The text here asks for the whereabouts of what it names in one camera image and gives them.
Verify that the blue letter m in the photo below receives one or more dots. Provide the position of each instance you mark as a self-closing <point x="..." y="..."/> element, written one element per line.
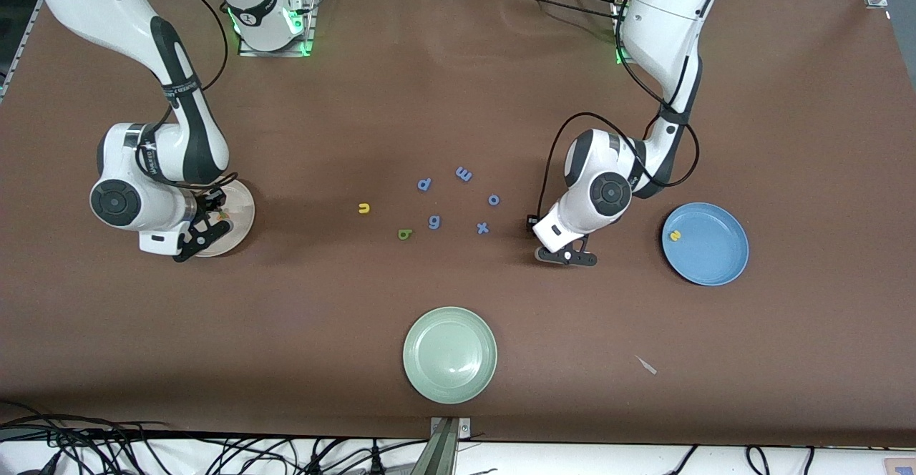
<point x="464" y="173"/>

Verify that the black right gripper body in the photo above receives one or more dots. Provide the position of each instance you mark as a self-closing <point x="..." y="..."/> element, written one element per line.
<point x="210" y="204"/>

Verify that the brown table cover sheet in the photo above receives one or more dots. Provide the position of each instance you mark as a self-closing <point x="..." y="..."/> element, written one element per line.
<point x="458" y="103"/>

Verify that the blue letter p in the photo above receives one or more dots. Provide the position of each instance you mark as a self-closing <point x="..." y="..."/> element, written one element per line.
<point x="424" y="184"/>

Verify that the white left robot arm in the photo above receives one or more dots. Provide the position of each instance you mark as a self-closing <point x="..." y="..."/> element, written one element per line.
<point x="665" y="24"/>

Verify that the small white paper scrap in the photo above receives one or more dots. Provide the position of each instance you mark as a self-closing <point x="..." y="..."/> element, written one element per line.
<point x="646" y="365"/>

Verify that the green letter b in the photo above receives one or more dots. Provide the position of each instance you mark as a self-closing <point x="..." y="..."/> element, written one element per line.
<point x="404" y="234"/>

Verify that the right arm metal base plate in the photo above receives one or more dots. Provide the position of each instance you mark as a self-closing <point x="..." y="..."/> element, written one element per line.
<point x="275" y="52"/>

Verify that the blue plate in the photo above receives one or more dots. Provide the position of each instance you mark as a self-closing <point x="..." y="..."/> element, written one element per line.
<point x="705" y="253"/>

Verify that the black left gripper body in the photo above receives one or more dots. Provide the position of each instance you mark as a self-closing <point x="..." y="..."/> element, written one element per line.
<point x="532" y="222"/>

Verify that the aluminium camera post bracket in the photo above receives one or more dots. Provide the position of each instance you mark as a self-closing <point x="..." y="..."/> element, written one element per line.
<point x="445" y="453"/>

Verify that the beige brown plate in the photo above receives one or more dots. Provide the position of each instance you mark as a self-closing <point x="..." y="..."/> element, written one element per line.
<point x="242" y="210"/>

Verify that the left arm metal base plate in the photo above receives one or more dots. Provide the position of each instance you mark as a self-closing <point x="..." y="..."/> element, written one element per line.
<point x="620" y="56"/>

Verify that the pale green plate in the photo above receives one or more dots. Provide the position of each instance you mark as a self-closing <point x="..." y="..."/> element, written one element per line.
<point x="449" y="355"/>

